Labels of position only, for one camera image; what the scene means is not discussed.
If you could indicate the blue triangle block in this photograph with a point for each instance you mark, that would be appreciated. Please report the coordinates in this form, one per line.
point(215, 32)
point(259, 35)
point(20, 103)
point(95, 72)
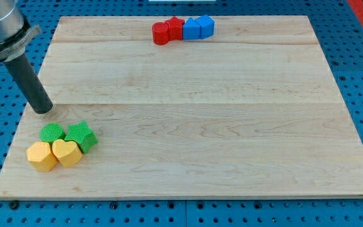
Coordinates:
point(191, 30)

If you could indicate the red star block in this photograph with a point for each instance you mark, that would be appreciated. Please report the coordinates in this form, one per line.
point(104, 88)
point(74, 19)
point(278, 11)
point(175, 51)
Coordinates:
point(175, 28)

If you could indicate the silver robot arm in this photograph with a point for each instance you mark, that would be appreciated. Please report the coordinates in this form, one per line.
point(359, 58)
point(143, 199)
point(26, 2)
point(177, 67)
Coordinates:
point(15, 31)

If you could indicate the blue pentagon block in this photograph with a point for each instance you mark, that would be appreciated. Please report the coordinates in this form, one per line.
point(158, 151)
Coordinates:
point(207, 25)

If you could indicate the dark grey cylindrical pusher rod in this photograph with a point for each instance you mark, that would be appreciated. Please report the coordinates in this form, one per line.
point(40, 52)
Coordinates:
point(29, 84)

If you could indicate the light wooden board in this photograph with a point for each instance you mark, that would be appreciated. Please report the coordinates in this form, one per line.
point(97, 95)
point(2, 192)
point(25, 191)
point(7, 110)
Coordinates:
point(251, 113)

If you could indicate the yellow hexagon block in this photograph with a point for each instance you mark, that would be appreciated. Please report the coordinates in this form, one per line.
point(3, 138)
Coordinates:
point(41, 157)

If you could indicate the yellow heart block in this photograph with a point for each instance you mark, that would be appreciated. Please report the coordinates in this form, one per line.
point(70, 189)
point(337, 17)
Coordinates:
point(67, 152)

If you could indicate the green cylinder block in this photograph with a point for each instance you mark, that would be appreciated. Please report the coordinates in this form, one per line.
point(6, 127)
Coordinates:
point(52, 132)

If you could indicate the green star block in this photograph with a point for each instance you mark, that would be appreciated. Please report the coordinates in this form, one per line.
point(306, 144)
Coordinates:
point(82, 135)

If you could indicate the red cylinder block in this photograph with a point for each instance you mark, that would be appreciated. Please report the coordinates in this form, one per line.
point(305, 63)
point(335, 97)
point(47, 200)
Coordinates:
point(160, 33)

